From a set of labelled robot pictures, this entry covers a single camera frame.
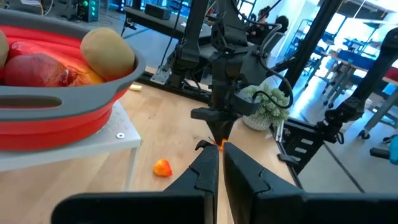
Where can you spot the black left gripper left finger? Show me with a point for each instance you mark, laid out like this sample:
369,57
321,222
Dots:
174,208

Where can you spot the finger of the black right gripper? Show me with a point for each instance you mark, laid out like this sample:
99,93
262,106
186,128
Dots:
217,129
228,127

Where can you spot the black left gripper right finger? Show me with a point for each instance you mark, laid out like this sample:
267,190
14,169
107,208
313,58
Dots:
280,210

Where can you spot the small orange fruit with stem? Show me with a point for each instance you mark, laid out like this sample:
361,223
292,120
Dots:
222,144

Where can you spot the small orange-yellow fruit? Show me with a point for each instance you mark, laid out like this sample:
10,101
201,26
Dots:
162,168

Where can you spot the brown kiwi fruit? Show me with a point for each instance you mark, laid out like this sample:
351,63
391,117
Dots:
2,49
107,53

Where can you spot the red collapsible bowl grey rim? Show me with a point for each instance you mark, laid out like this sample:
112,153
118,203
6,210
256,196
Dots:
62,124

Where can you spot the dark red fruit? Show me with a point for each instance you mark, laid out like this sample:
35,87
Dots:
34,71

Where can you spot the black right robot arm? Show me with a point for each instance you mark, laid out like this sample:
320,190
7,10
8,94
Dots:
230,28

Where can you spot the pale green potted plant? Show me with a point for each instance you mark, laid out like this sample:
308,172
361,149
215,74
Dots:
269,105

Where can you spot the silver mounting plate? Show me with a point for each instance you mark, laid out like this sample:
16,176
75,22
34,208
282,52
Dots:
160,74

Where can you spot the person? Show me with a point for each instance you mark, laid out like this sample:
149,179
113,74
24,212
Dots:
281,24
264,15

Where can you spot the black workbench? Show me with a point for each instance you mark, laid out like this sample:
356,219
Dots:
161,25

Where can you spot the yellow banana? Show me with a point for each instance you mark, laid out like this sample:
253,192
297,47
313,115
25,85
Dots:
135,87

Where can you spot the white perforated metal shelf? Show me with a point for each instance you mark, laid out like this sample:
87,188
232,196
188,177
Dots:
93,146

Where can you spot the black device green lights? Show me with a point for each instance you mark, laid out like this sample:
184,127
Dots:
85,9

